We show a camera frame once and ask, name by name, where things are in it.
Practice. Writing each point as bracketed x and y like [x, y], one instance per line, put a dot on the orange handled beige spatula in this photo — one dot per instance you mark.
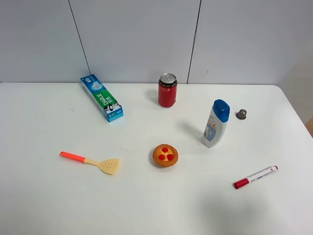
[109, 166]

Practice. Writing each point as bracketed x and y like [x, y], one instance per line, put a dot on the red soda can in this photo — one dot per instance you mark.
[167, 90]

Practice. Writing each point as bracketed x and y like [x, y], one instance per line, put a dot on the toy fruit tart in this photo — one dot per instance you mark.
[165, 155]

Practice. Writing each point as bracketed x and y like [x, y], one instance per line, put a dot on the green blue toothpaste box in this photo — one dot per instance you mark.
[104, 100]

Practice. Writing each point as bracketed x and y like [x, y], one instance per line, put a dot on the white blue shampoo bottle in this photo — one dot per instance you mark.
[216, 123]

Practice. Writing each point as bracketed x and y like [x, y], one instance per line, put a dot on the small grey coffee capsule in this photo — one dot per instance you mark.
[241, 114]

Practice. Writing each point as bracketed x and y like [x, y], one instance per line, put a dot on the red white marker pen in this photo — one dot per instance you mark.
[255, 176]

